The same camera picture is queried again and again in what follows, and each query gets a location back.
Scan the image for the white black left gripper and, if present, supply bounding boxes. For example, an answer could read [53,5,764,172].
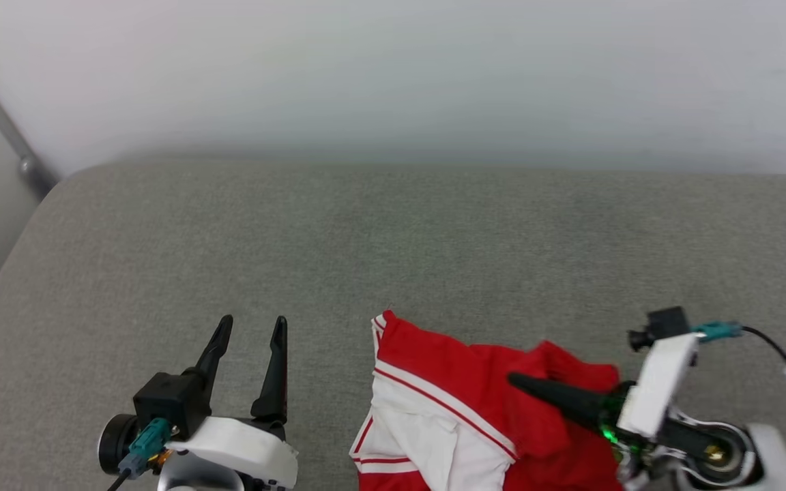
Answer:
[164,315,298,486]

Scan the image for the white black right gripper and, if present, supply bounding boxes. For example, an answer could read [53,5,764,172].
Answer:
[508,333,699,464]

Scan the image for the red and white basketball jersey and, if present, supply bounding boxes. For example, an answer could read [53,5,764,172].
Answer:
[349,310,629,491]

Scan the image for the grey fabric sofa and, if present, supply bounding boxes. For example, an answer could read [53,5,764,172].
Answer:
[0,153,786,491]

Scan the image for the teal left cable connector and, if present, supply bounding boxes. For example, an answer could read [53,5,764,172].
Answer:
[119,418,173,478]

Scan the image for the teal cable connector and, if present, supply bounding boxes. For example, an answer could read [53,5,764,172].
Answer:
[692,321,743,342]
[119,418,173,478]

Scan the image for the teal right cable connector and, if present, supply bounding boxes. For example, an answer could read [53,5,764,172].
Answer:
[692,321,743,342]

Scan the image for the grey metal rail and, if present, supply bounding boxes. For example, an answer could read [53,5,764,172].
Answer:
[0,44,59,200]

